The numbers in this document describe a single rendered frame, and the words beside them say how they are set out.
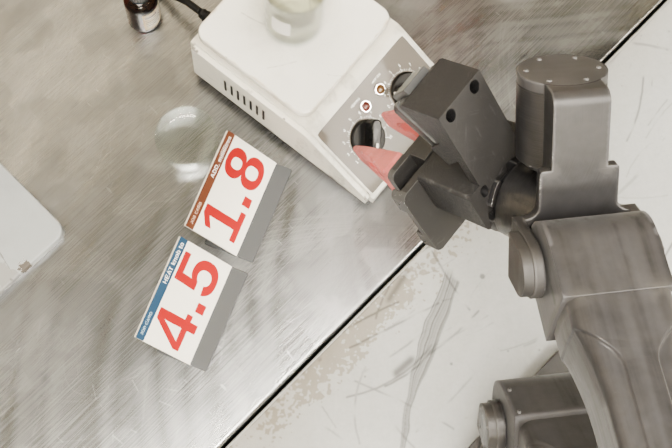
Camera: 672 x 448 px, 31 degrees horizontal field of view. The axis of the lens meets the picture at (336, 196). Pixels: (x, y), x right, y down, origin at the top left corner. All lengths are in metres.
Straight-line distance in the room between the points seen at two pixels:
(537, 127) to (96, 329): 0.44
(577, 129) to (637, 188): 0.36
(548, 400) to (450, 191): 0.17
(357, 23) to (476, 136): 0.26
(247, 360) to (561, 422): 0.29
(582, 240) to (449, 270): 0.34
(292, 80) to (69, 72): 0.22
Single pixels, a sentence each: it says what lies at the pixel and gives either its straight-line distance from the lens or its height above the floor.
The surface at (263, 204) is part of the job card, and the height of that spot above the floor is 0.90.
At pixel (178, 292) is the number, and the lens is 1.00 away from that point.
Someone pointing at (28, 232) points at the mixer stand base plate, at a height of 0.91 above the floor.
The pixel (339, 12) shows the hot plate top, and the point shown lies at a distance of 1.01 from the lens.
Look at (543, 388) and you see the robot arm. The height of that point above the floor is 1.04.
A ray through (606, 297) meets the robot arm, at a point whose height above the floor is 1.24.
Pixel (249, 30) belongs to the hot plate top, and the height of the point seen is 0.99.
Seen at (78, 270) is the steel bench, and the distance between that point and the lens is 1.04.
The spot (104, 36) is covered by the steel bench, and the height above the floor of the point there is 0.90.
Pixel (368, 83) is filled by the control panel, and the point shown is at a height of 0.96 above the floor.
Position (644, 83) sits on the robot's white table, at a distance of 1.13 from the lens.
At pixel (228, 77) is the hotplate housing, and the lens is 1.01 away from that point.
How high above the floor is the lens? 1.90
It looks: 73 degrees down
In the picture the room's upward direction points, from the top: 11 degrees clockwise
